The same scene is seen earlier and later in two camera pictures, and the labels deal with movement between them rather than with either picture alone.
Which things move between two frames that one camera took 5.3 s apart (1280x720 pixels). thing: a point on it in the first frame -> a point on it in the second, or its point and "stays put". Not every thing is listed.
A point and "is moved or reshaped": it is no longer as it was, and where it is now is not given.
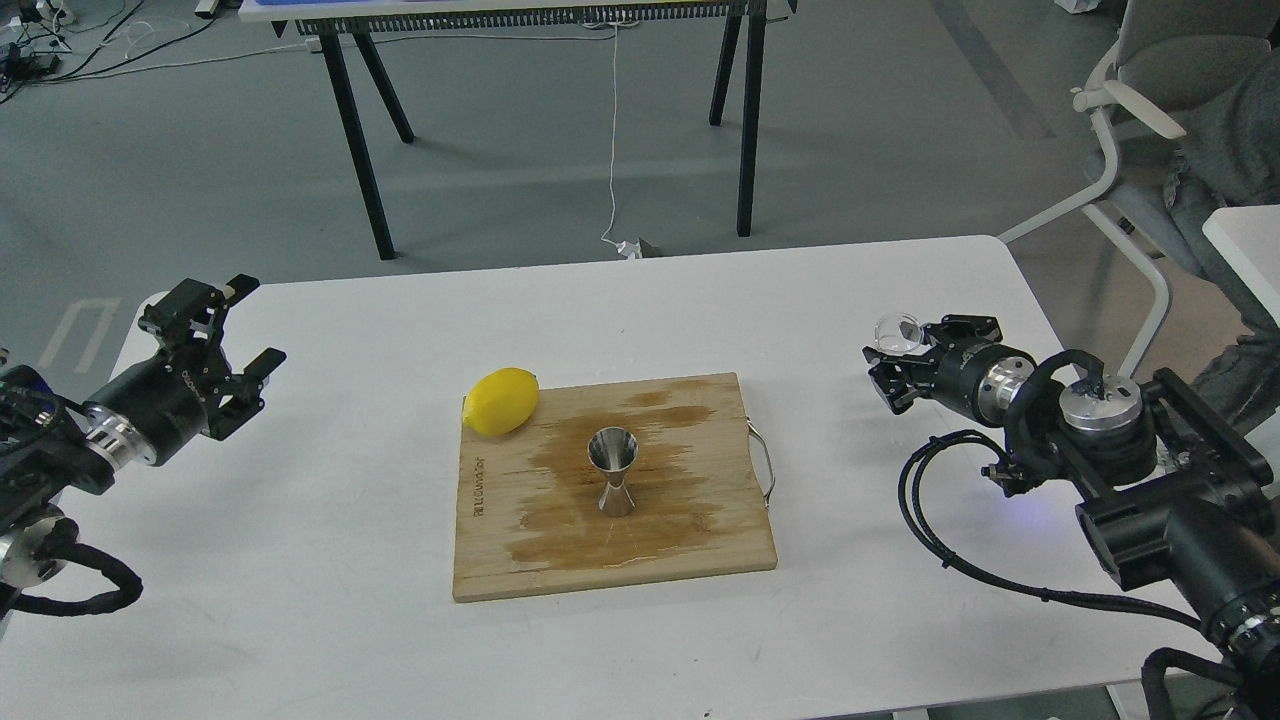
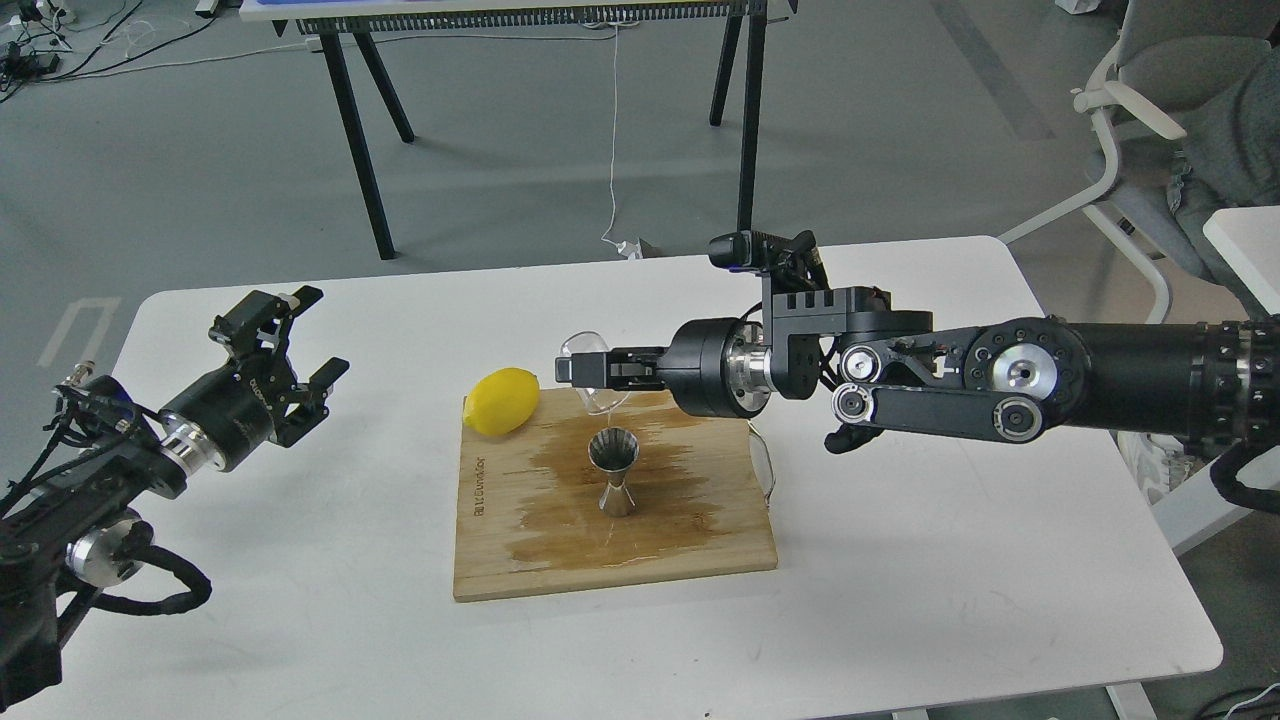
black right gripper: (966, 364) -> (713, 367)
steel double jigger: (614, 449) stays put
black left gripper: (150, 414) -> (233, 410)
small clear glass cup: (898, 332) is moved or reshaped
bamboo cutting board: (527, 510) stays put
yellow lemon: (501, 402) stays put
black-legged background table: (350, 26) stays put
